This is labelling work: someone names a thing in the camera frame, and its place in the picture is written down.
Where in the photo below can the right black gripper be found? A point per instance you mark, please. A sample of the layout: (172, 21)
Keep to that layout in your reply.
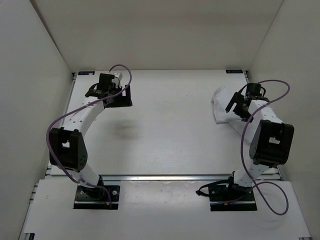
(238, 98)

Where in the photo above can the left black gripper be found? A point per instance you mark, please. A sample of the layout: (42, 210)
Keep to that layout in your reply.
(125, 100)

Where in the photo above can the white skirt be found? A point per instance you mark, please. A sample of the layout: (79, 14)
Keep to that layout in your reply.
(219, 101)

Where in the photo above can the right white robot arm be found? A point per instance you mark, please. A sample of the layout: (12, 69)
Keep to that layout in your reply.
(269, 137)

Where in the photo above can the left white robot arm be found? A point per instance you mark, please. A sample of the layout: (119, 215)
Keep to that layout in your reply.
(67, 145)

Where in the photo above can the right blue label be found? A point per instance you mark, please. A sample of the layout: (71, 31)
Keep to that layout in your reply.
(233, 71)

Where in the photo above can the blue label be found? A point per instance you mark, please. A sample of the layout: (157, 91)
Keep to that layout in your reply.
(85, 73)
(233, 71)

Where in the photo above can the left blue label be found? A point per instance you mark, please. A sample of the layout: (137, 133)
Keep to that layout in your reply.
(85, 73)

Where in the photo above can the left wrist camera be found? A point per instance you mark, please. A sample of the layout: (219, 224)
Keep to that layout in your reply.
(118, 75)

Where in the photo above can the aluminium rail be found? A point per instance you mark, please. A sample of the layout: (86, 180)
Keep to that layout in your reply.
(166, 177)

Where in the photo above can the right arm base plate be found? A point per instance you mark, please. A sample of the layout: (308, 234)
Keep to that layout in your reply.
(223, 198)

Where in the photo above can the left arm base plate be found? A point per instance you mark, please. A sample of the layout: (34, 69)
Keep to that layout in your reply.
(96, 199)

